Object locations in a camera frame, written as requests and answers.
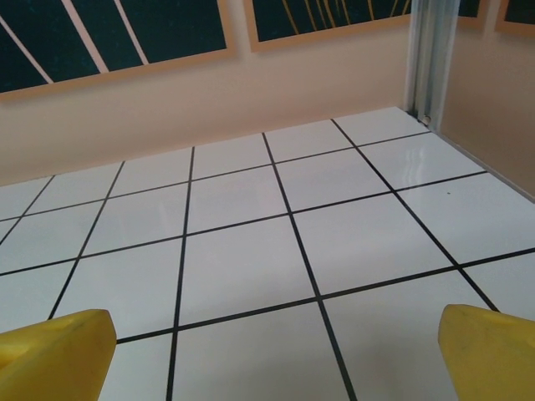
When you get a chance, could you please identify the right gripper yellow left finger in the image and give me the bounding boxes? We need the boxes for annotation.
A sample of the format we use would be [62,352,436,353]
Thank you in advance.
[0,308,117,401]

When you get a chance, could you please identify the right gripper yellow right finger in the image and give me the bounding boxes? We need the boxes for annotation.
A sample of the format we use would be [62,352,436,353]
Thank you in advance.
[438,303,535,401]

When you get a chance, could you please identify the aluminium corner post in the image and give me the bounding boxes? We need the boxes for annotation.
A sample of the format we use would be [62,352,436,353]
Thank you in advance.
[404,0,459,126]

